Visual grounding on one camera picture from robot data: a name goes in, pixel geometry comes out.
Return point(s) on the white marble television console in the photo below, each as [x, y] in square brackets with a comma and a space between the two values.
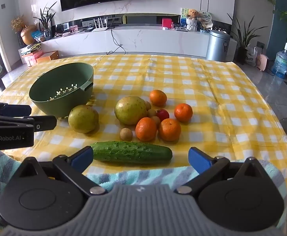
[158, 40]

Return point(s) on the orange tangerine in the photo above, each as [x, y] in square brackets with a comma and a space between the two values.
[146, 128]
[183, 112]
[158, 97]
[169, 129]

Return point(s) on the brown teddy bear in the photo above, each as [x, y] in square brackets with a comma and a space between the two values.
[192, 17]

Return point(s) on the white router with antennas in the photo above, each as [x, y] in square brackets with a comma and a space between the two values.
[100, 28]

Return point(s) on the yellow green folder stack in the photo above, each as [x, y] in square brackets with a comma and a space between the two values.
[30, 48]

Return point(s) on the pink storage boxes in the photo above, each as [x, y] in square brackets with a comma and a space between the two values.
[31, 59]

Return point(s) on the green colander bowl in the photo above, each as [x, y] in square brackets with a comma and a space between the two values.
[59, 82]

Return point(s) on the tall potted plant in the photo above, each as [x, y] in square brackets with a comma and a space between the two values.
[243, 39]

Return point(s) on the red box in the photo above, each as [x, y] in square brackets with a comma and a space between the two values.
[167, 22]

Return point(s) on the blue snack bag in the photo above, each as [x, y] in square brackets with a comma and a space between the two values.
[38, 35]

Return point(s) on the white plastic bag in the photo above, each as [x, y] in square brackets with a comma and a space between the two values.
[251, 57]

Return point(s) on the silver round trash can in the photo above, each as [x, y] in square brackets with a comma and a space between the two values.
[217, 45]

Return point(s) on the red cherry tomato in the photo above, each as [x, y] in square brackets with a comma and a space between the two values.
[162, 114]

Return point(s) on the green plant in vase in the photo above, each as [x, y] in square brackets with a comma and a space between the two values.
[46, 22]

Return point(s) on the yellow-green pear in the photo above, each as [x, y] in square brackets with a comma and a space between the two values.
[130, 110]
[83, 118]

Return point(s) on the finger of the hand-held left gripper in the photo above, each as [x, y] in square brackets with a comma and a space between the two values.
[16, 110]
[45, 123]

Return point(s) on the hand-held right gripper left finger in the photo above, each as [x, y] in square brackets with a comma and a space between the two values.
[81, 156]

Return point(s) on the golden vase with dried flowers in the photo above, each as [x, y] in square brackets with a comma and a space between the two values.
[26, 35]

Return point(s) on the teal striped cloth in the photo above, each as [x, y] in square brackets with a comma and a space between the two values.
[0, 172]

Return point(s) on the small brown longan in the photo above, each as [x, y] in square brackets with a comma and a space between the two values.
[151, 113]
[126, 134]
[148, 105]
[156, 121]

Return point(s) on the small pink heater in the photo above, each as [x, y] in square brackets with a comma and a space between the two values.
[262, 62]

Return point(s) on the green cucumber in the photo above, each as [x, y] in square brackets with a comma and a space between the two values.
[131, 152]

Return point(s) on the round printed hand fan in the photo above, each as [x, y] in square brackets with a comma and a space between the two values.
[204, 16]

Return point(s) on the yellow checkered tablecloth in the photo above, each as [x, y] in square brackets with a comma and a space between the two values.
[207, 91]

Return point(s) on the blue picture book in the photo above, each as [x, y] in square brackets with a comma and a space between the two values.
[184, 17]

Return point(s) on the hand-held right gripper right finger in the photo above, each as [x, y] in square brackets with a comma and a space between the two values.
[198, 157]

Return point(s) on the blue water jug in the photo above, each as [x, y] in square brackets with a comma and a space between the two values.
[280, 64]

